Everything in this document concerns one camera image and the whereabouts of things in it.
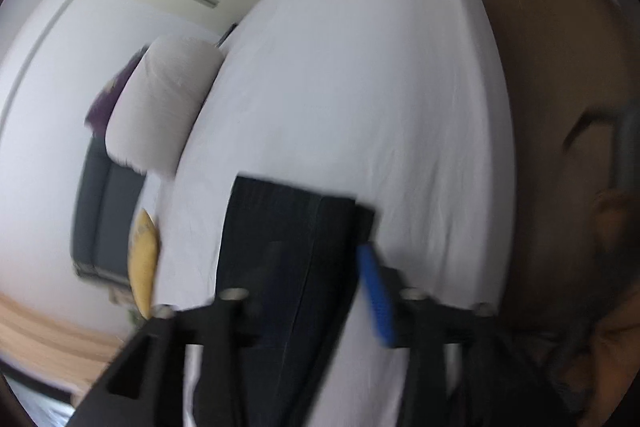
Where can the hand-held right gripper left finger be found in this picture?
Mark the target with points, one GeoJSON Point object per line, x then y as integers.
{"type": "Point", "coordinates": [225, 322]}

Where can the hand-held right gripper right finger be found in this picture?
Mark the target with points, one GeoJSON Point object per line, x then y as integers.
{"type": "Point", "coordinates": [376, 297]}

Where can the black denim pants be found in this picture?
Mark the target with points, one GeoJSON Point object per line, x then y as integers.
{"type": "Point", "coordinates": [280, 237]}

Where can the yellow pillow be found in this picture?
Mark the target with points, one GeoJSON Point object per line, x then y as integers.
{"type": "Point", "coordinates": [142, 267]}

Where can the dark grey bed headboard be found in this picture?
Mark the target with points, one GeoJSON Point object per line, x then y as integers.
{"type": "Point", "coordinates": [107, 217]}

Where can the beige curtain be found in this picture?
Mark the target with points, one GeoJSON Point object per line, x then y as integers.
{"type": "Point", "coordinates": [45, 327]}

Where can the bed with white sheet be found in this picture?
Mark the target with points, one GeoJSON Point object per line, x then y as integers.
{"type": "Point", "coordinates": [350, 82]}

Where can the rolled white duvet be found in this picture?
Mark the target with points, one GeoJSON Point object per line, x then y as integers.
{"type": "Point", "coordinates": [160, 107]}

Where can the purple pillow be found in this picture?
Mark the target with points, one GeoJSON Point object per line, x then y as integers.
{"type": "Point", "coordinates": [107, 102]}

